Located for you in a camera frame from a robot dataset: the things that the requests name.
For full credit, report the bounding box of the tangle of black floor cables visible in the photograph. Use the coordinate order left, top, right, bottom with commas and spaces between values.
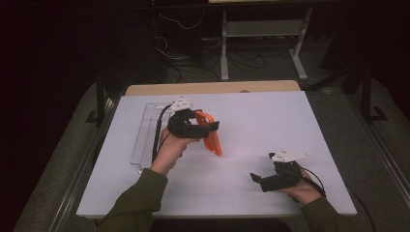
163, 38, 269, 82

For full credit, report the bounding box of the black metal stand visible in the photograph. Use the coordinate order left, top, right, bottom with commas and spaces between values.
85, 69, 112, 127
360, 63, 389, 126

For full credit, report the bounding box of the person's right hand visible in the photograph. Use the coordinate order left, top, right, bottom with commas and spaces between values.
279, 169, 325, 206

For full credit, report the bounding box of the thin white hanging cable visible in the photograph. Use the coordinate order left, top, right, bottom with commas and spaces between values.
157, 11, 207, 31

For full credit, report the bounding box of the grey metal rail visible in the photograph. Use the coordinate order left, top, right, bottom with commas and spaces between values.
47, 96, 121, 232
346, 93, 410, 198

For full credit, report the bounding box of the black floor cable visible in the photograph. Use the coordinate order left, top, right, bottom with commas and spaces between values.
350, 191, 377, 232

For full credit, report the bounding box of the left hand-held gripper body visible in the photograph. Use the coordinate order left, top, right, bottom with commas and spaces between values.
167, 96, 208, 140

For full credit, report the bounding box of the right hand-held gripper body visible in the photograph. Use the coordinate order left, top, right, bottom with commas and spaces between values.
259, 147, 312, 193

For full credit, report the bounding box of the orange phone case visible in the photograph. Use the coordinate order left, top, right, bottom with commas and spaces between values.
193, 109, 223, 158

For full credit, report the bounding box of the clear plastic packaging tray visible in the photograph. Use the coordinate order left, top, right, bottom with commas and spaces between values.
130, 101, 174, 175

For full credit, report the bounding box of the person's left hand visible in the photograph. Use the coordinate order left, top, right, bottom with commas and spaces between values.
149, 128, 199, 177

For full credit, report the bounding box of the white metal table frame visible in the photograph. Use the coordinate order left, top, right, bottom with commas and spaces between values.
220, 7, 314, 81

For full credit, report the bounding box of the right hand-held gripper black cable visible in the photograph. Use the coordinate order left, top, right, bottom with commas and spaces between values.
299, 165, 327, 198

